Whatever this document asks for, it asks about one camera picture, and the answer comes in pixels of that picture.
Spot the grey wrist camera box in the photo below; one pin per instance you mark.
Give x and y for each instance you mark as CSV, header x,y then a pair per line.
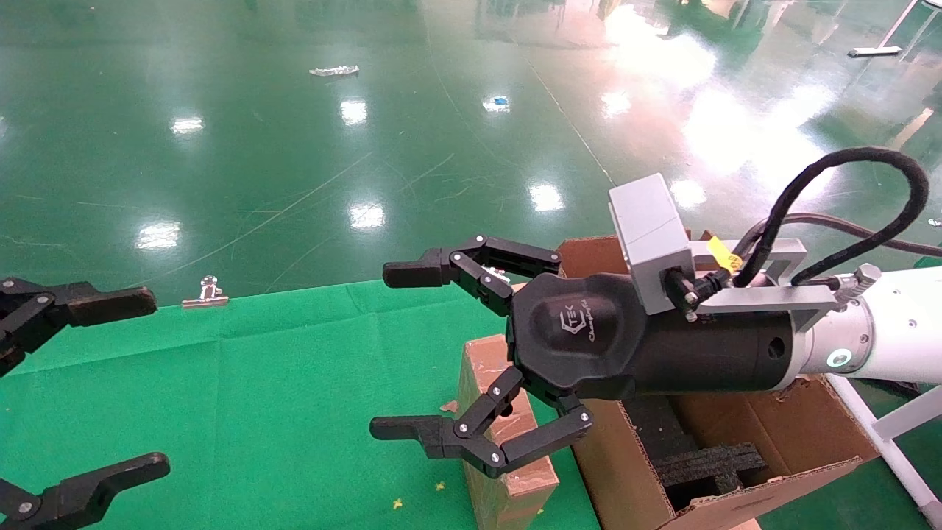
x,y
651,235

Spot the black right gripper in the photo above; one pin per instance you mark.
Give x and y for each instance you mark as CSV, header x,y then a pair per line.
x,y
589,346

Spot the silver camera mount bracket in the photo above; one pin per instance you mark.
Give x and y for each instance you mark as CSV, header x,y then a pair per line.
x,y
765,298

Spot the white floor mop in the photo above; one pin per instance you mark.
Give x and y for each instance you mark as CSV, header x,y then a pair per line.
x,y
874,51

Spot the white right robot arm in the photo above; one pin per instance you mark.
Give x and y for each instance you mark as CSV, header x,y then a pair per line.
x,y
905,324

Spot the black foam insert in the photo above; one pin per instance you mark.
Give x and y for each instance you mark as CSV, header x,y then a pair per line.
x,y
706,467

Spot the white table frame pipe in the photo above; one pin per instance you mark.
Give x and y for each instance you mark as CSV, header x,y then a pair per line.
x,y
909,418

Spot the green table cloth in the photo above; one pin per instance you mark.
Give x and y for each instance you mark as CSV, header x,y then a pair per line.
x,y
294,383

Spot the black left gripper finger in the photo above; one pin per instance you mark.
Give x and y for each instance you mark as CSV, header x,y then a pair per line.
x,y
88,489
96,303

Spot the small cardboard scrap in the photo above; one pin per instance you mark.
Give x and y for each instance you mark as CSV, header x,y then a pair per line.
x,y
447,405

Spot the large open brown carton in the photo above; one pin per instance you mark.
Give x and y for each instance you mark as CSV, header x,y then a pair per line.
x,y
795,434

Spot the small brown cardboard box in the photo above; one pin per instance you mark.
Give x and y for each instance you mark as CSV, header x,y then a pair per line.
x,y
482,361

